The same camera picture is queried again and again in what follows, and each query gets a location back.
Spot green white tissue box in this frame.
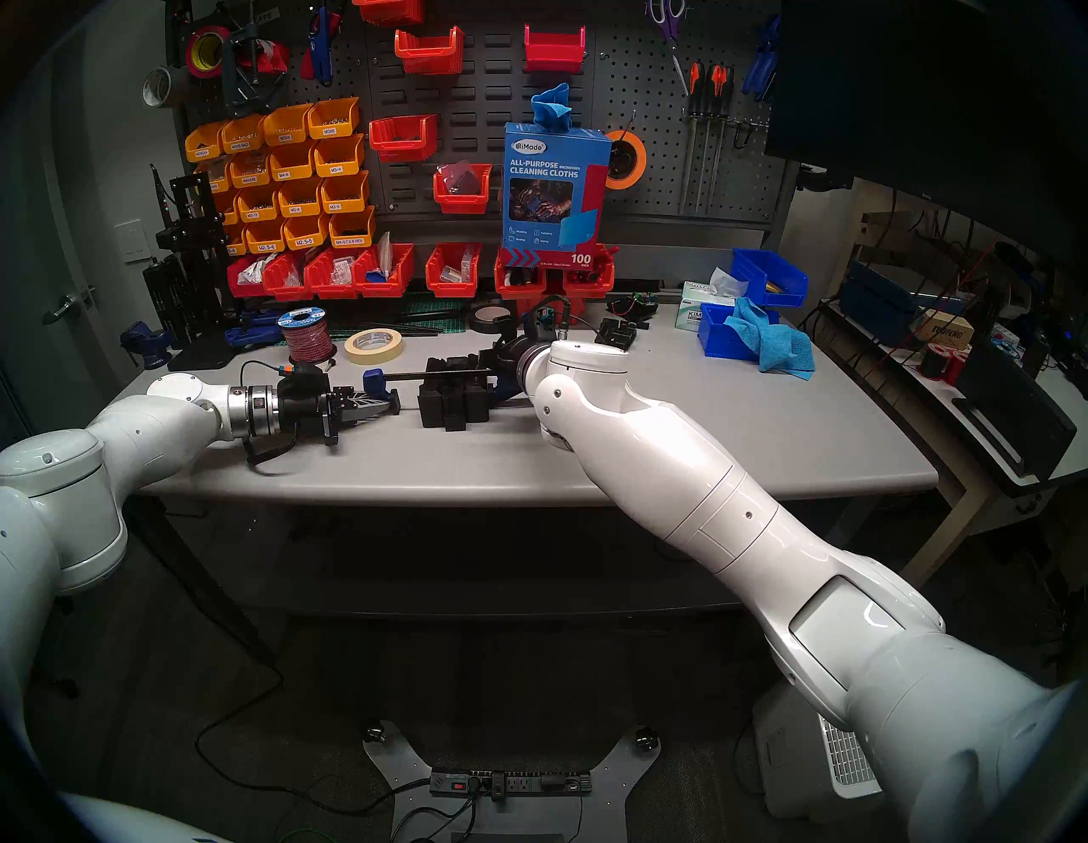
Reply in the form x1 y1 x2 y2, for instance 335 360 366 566
676 268 751 332

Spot large black monitor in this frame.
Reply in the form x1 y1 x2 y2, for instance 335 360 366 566
765 0 1088 264

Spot red nested bin stack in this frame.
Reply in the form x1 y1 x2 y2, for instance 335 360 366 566
514 293 589 325

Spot grey metal screw clamp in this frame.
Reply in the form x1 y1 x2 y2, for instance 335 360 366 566
219 21 286 120

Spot red black wire spool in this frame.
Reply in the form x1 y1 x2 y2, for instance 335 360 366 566
921 342 970 385

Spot white robot torso shell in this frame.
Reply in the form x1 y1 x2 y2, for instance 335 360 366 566
64 795 230 843

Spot black flat equipment case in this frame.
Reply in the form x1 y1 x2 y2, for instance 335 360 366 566
952 340 1079 481

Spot red wire spool blue label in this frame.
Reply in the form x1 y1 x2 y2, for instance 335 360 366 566
277 306 337 365

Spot black wired electronics module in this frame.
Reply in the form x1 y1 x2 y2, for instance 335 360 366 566
606 291 660 331

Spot blue handled hanging tool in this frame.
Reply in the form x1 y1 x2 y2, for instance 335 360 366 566
302 4 337 86

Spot orange wire reel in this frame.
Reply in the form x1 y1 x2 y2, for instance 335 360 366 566
603 127 649 191

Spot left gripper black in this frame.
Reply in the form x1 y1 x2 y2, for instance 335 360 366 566
276 374 402 449

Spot blue microfiber cloth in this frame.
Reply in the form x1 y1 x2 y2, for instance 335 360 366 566
724 297 817 381

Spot black power strip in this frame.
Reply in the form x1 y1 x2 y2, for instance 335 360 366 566
429 767 593 798

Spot orange black screwdriver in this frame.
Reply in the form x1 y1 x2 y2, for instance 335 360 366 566
680 61 705 213
701 64 734 213

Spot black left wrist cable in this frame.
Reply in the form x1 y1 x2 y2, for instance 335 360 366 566
241 359 300 467

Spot dark blue equipment box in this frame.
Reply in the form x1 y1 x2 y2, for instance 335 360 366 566
837 262 970 345

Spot blue plastic storage bin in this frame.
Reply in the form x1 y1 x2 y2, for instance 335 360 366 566
697 303 779 358
733 248 809 308

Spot white side desk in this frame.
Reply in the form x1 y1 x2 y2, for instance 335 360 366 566
820 302 1088 630

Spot blue cloth in box opening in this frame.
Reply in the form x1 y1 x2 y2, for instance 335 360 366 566
531 82 573 133

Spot white air purifier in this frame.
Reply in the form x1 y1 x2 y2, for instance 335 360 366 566
752 680 885 817

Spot blue hand tool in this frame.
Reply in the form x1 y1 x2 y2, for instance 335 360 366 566
224 310 290 351

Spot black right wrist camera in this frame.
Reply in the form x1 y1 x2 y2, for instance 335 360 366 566
523 297 572 342

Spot grey door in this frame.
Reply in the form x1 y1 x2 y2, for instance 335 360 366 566
0 51 141 464

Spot cream masking tape roll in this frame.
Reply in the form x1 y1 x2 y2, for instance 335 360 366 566
343 327 405 366

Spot small blue bench vise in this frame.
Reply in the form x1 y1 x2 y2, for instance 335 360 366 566
119 320 179 371

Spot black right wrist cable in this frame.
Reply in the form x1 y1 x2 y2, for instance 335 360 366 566
540 295 600 334

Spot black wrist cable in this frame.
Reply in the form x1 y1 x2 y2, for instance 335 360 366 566
540 295 600 334
241 359 300 467

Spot red yellow tape roll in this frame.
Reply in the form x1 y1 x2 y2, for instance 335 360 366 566
185 25 232 80

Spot black power cable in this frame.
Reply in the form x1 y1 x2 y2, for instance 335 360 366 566
194 595 434 817

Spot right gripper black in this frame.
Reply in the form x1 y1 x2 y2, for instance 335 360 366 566
490 331 547 402

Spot purple handled scissors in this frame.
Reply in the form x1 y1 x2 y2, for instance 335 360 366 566
644 0 688 43

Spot green cutting mat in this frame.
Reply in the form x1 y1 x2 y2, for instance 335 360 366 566
327 293 473 334

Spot silver door handle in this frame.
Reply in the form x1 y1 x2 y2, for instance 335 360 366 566
42 287 99 326

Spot grey pegboard back panel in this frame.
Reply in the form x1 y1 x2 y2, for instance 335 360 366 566
166 0 800 247

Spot blue cleaning cloths box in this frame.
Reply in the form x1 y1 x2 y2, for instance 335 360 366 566
500 122 613 269

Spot printed brown cardboard box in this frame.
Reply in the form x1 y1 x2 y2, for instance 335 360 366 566
914 310 976 349

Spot blue black bar clamp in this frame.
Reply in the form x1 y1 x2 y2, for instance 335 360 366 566
364 367 541 410

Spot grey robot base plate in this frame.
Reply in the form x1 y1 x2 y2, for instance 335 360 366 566
365 722 660 843

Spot grey duct tape roll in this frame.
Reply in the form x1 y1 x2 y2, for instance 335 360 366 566
142 66 190 109

